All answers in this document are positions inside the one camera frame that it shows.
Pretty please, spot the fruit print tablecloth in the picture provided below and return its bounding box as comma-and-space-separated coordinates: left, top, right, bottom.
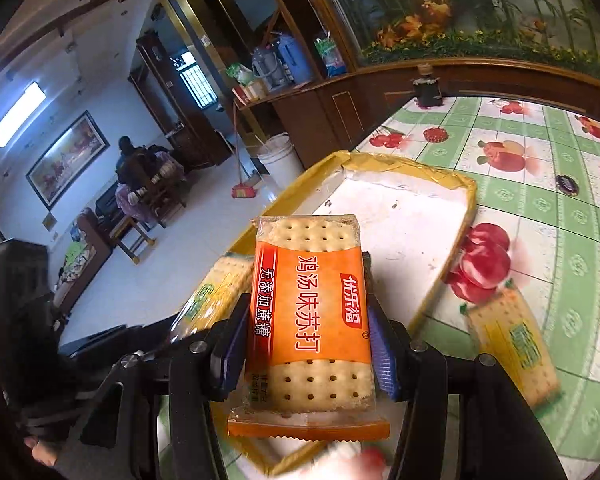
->
215, 95, 600, 480

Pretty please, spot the white plastic bucket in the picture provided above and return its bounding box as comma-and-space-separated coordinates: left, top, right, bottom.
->
256, 133, 306, 191

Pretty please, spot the tall wooden cabinet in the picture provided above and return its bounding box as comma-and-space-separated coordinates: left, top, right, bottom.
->
130, 32, 233, 171

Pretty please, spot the blue thermos jug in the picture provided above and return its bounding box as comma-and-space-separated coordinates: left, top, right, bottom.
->
275, 32, 314, 86

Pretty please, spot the wooden chair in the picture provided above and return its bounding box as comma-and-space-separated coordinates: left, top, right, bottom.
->
125, 152, 188, 226

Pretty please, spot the wooden bench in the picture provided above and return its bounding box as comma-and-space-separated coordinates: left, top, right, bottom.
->
55, 207, 113, 316

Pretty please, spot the yellow green cracker packet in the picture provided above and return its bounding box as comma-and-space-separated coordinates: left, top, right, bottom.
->
462, 280, 563, 413
167, 254, 255, 343

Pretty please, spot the grey kettle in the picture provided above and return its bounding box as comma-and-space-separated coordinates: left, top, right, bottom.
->
251, 46, 286, 92

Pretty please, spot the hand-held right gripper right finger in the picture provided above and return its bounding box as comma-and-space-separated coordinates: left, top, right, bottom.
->
364, 292, 568, 480

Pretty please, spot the orange cracker packet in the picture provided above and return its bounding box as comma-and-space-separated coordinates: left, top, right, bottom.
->
226, 215, 391, 442

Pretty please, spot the barred window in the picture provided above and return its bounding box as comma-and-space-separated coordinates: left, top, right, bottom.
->
172, 50, 218, 111

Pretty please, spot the red broom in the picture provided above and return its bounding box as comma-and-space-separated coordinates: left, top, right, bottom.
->
230, 102, 261, 201

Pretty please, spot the small dark jar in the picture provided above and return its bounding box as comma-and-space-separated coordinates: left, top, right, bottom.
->
412, 62, 444, 108

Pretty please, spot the green bag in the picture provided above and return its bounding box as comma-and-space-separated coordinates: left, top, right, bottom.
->
225, 62, 255, 87

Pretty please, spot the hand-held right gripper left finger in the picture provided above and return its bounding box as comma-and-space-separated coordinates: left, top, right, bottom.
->
77, 292, 254, 480

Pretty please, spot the framed wall painting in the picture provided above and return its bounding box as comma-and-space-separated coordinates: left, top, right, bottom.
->
25, 110, 111, 211

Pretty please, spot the ceiling light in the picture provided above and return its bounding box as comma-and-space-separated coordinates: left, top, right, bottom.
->
0, 82, 47, 148

